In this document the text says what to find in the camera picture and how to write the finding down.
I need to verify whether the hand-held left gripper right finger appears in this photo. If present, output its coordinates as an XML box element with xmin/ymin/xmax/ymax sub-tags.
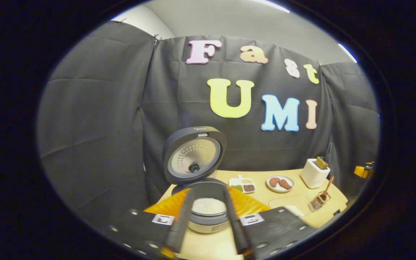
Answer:
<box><xmin>224</xmin><ymin>186</ymin><xmax>317</xmax><ymax>260</ymax></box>

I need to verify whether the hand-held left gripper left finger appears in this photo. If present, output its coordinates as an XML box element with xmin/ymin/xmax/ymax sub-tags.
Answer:
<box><xmin>107</xmin><ymin>188</ymin><xmax>196</xmax><ymax>259</ymax></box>

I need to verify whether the brown wooden spoon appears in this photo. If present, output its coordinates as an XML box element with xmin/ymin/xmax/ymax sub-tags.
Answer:
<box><xmin>319</xmin><ymin>176</ymin><xmax>335</xmax><ymax>201</ymax></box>

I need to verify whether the metal wire chopstick holder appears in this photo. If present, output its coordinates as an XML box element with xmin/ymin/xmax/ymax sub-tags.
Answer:
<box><xmin>310</xmin><ymin>191</ymin><xmax>331</xmax><ymax>211</ymax></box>

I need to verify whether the clear-lidded white rice box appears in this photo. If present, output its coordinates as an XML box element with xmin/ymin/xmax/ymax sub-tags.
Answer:
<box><xmin>269</xmin><ymin>195</ymin><xmax>313</xmax><ymax>217</ymax></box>

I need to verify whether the grey rice cooker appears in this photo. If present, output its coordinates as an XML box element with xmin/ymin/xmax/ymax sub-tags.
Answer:
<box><xmin>162</xmin><ymin>126</ymin><xmax>232</xmax><ymax>233</ymax></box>

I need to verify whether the white divided bean dish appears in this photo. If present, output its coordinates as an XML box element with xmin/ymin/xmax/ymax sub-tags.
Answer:
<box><xmin>229</xmin><ymin>175</ymin><xmax>256</xmax><ymax>194</ymax></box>

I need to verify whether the white toaster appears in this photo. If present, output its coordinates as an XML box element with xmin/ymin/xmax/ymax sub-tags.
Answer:
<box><xmin>300</xmin><ymin>157</ymin><xmax>331</xmax><ymax>189</ymax></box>

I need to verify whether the white round plate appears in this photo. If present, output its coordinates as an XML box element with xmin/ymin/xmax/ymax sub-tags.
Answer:
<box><xmin>266</xmin><ymin>175</ymin><xmax>295</xmax><ymax>193</ymax></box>

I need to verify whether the black backdrop cloth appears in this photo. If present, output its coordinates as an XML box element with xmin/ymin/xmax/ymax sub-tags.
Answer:
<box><xmin>36</xmin><ymin>21</ymin><xmax>380</xmax><ymax>231</ymax></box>

